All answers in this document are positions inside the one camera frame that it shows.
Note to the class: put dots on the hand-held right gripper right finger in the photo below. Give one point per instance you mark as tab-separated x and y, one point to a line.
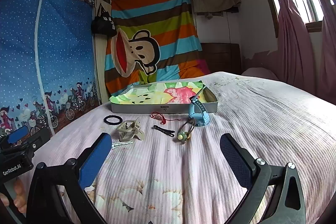
236	161

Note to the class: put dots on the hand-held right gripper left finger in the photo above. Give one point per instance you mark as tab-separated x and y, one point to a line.
92	161

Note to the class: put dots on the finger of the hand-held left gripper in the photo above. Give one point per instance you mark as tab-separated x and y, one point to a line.
17	134
39	139

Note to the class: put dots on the beige hair claw clip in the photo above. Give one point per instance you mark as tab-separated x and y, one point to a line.
128	130

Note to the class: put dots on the light blue wrist watch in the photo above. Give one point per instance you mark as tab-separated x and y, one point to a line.
198	111

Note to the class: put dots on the grey metal tray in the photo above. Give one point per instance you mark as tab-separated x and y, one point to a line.
147	108

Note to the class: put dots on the person's left hand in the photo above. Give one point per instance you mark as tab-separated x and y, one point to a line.
19	195

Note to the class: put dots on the pink ribbed bedspread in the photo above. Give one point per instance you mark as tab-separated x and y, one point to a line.
183	174

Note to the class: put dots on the black hairpin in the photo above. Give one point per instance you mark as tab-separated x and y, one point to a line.
168	132
160	128

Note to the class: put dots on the tray with cartoon cloth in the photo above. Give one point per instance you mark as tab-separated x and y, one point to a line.
152	95

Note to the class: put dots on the pink pillow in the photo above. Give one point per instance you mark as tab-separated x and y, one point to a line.
258	74

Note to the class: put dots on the white wooden cabinet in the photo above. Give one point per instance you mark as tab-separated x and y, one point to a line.
101	69

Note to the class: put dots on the blue printed fabric wardrobe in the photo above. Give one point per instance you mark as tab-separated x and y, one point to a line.
60	43

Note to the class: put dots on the dark wooden headboard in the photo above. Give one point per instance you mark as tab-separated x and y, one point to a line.
223	57

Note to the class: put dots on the pink curtain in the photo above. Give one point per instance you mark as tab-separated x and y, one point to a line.
294	56

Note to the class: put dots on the black hanging bag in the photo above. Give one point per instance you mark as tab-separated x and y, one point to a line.
103	24

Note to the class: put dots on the striped cartoon monkey blanket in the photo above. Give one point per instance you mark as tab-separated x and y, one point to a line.
162	27

